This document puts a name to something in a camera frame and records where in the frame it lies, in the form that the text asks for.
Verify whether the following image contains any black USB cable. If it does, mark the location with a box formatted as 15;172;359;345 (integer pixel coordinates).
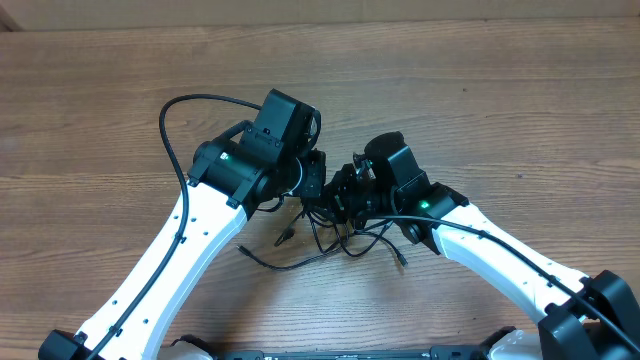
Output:
235;197;409;272

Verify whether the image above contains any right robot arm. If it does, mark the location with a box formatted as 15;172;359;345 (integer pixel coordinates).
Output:
326;132;639;359

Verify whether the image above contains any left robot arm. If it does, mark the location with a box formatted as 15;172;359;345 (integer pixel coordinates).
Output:
38;89;323;360

